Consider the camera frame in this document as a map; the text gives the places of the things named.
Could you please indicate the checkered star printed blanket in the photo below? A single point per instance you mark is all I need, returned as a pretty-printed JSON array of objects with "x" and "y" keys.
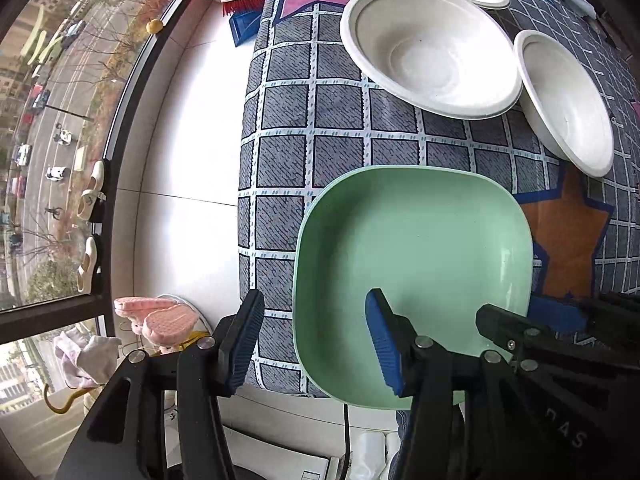
[{"x": 285, "y": 110}]

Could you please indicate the pink slipper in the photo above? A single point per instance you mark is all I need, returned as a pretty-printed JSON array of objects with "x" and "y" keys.
[
  {"x": 167, "y": 325},
  {"x": 142, "y": 305}
]

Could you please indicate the small white bowl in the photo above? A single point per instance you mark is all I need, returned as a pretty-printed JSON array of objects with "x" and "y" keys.
[{"x": 560, "y": 100}]

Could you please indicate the blue dustpan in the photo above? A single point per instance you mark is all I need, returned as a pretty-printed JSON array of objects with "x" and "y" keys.
[{"x": 244, "y": 27}]

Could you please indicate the red brush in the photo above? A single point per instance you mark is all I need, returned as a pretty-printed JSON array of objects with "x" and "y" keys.
[{"x": 242, "y": 6}]

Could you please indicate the green square plate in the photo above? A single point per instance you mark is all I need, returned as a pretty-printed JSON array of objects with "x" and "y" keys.
[{"x": 415, "y": 240}]

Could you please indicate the white plastic bottle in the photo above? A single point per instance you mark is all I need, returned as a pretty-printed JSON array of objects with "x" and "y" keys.
[{"x": 370, "y": 455}]

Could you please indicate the white shoe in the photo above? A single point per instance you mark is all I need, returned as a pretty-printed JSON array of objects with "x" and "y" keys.
[
  {"x": 92, "y": 190},
  {"x": 88, "y": 262}
]

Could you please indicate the large white bowl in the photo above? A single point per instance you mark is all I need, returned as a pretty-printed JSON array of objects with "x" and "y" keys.
[{"x": 425, "y": 55}]

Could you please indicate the yellow hook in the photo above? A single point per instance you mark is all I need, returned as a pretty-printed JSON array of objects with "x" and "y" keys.
[{"x": 52, "y": 402}]

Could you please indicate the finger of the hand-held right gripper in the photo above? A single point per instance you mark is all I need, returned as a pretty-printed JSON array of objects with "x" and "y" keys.
[
  {"x": 556, "y": 316},
  {"x": 500, "y": 324}
]

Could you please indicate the white crumpled cloth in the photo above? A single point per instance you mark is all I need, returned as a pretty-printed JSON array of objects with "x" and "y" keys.
[{"x": 85, "y": 360}]

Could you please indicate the black window frame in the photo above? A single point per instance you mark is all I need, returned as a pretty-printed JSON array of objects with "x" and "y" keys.
[{"x": 131, "y": 110}]

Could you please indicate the white box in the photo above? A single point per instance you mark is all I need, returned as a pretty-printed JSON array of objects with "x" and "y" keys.
[{"x": 280, "y": 460}]

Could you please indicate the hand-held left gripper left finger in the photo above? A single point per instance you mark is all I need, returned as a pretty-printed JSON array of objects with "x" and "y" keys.
[{"x": 244, "y": 347}]

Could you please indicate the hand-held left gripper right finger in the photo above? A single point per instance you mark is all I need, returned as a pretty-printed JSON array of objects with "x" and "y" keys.
[{"x": 384, "y": 350}]

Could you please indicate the yellow round knob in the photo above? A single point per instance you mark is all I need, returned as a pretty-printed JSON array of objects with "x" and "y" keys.
[{"x": 156, "y": 26}]

